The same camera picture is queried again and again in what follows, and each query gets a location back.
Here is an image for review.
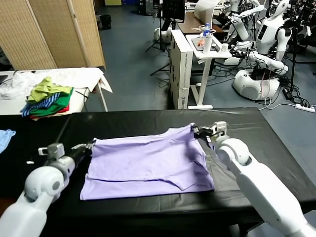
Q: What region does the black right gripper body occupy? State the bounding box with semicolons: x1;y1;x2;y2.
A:
200;127;218;146

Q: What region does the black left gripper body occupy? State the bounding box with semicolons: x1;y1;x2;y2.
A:
68;147;93;165

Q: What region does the lavender T-shirt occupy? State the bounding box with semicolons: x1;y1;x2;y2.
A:
79;123;215;201

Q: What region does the small white robot base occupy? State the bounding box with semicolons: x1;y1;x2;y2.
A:
153;28;172;45

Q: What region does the red folded garment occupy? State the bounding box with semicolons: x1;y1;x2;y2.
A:
30;103;70;119

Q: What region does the beige folded garment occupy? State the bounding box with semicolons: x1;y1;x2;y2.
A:
32;110;71;121

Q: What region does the green folded garment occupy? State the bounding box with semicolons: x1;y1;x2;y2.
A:
29;88;74;117

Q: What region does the black vinyl table cover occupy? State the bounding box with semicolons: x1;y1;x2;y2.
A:
27;107;316;223
0;115;72;198

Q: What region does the white height-adjustable desk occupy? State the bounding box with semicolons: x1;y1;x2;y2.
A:
185;34;233;110

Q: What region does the tall white cardboard box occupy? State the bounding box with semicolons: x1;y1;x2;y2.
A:
169;30;194;110

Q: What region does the blue striped garment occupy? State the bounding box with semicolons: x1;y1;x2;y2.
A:
20;93;61;118

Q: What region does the white wheeled robot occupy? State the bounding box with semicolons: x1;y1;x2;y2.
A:
231;40;289;101

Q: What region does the yellow-green crumpled garment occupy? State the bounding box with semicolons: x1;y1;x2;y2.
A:
26;77;72;103

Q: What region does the white cloth-covered side table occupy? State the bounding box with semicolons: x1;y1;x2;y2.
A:
0;68;114;116

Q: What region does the light blue garment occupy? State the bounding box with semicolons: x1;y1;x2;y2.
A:
0;129;17;154

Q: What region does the silver laptop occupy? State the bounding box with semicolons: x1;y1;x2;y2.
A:
191;38;223;52

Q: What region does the white tumbler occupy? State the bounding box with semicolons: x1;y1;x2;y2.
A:
202;34;213;54

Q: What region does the black power adapter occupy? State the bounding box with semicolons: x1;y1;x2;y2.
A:
282;88;295;101

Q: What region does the white crumpled cloth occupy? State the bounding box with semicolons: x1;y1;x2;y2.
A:
0;71;36;100

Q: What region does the clear bottle blue cap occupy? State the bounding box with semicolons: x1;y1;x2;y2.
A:
201;23;211;40

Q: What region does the black tripod stand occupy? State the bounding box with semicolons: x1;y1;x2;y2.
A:
145;0;171;54

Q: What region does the white power strip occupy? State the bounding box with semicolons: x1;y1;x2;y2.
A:
295;103;316;113

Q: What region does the brown wooden desk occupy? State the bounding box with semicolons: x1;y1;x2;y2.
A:
176;12;229;35

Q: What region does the white humanoid robot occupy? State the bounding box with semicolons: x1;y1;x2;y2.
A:
255;0;292;62
223;0;267;43

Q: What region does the black pole stand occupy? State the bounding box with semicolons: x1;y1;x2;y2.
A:
289;27;299;92

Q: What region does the white curved machine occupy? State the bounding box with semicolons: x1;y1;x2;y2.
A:
194;0;219;22

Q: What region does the wicker folding screen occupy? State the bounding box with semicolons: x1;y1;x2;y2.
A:
0;0;107;71

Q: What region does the black monitor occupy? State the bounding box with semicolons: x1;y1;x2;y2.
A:
161;0;186;24

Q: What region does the black trash bin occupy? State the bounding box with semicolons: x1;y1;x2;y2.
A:
100;14;113;31

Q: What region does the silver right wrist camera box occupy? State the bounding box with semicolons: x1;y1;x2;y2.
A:
212;120;228;138

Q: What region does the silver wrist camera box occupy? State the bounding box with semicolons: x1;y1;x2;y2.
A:
38;143;66;161
212;120;228;138

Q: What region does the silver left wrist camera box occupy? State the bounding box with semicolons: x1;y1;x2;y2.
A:
38;143;66;161

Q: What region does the black cable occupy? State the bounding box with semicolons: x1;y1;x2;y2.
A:
73;87;91;100

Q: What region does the white power cable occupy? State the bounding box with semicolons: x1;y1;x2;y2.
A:
258;98;297;111

